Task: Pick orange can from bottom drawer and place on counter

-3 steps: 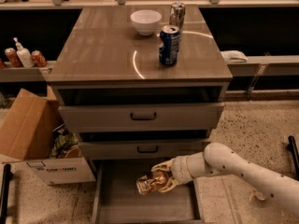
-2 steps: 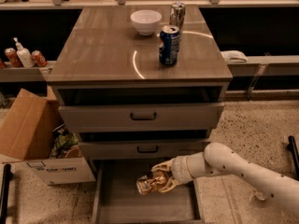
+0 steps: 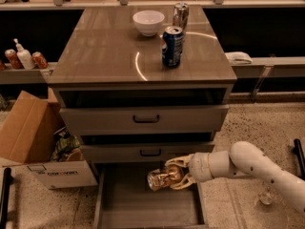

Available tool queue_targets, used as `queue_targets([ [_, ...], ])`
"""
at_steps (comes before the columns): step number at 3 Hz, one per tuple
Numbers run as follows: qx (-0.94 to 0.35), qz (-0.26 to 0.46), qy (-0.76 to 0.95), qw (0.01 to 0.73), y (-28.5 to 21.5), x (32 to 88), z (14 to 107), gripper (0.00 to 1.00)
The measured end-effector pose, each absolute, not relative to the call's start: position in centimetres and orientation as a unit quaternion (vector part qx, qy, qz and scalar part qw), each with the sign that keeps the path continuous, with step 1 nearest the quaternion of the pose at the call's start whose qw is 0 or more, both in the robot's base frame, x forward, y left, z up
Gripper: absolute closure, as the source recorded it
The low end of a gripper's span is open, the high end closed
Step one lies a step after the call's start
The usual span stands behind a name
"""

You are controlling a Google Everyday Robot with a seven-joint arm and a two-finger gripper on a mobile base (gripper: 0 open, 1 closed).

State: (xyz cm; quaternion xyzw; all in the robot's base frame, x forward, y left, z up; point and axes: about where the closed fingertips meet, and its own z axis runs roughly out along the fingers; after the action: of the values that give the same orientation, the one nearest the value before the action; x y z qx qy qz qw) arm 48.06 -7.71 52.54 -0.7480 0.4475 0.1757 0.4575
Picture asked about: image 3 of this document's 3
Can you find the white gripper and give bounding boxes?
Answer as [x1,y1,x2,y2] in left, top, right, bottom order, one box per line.
[165,153,213,190]

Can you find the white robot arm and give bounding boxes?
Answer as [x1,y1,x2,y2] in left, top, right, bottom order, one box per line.
[165,141,305,216]

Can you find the top drawer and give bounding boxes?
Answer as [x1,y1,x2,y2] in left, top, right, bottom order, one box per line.
[60,105,229,135]

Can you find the drawer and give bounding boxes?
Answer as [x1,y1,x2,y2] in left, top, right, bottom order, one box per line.
[81,142,214,163]
[93,162,208,229]
[60,105,229,135]

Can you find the bottom drawer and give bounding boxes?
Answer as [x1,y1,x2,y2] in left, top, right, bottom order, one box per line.
[93,162,208,229]

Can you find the middle drawer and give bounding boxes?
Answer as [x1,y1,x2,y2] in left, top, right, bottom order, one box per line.
[81,142,214,163]

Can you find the grey drawer cabinet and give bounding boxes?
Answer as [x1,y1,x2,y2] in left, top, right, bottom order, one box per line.
[47,5,238,177]

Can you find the blue pepsi can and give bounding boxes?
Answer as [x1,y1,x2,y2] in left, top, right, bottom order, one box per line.
[162,26,184,68]

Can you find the silver can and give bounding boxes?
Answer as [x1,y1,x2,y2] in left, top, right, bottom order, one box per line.
[173,2,189,31]

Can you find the right red can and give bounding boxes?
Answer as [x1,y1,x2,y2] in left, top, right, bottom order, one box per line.
[32,52,49,69]

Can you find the red can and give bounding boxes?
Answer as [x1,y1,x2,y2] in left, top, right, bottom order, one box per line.
[5,49,23,70]
[32,52,49,69]

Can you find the left red can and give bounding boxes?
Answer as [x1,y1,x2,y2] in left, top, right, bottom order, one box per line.
[5,49,23,70]

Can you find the clear glass cup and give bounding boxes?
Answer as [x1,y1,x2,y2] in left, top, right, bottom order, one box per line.
[258,186,274,206]

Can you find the black bar right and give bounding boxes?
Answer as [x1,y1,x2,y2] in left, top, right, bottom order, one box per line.
[293,138,305,180]

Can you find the black bar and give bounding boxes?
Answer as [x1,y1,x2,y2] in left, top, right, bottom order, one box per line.
[0,167,12,229]
[293,138,305,180]

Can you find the snack bags in box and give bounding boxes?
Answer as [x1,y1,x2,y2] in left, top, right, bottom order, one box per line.
[50,127,84,161]

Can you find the folded white cloth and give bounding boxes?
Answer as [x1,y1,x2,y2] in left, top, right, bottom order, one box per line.
[225,52,253,65]

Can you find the white bowl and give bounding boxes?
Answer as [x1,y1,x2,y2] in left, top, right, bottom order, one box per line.
[132,10,165,36]

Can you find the cardboard box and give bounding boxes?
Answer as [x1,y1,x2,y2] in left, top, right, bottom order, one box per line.
[0,91,97,189]

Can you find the black bar left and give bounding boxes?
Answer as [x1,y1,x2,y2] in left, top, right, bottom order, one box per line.
[0,167,12,229]

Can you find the white soap bottle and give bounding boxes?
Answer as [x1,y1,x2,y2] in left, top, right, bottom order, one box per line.
[13,38,35,70]

